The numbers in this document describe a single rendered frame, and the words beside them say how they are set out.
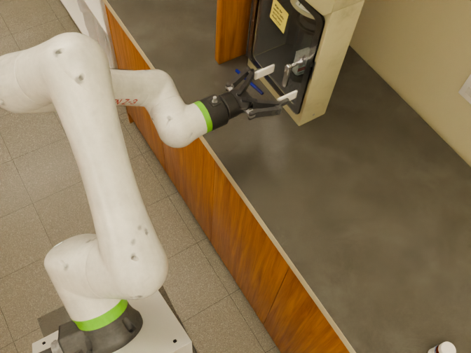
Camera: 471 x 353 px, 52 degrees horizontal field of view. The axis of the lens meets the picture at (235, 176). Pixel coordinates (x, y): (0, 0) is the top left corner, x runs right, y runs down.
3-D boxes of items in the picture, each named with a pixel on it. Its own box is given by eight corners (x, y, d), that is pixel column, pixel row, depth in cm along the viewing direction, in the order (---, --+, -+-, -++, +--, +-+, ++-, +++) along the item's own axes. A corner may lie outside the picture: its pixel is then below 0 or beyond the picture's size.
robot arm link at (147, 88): (65, 121, 110) (92, 92, 104) (43, 80, 112) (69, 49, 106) (165, 117, 141) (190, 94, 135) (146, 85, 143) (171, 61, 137)
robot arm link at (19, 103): (18, 107, 89) (6, 41, 89) (-22, 118, 96) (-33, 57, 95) (92, 106, 105) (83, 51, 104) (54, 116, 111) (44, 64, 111)
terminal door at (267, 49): (249, 56, 169) (261, -48, 135) (298, 116, 157) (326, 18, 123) (247, 57, 169) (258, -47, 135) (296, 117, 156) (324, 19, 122)
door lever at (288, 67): (298, 83, 147) (293, 78, 148) (304, 61, 139) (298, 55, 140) (284, 90, 145) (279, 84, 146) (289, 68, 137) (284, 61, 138)
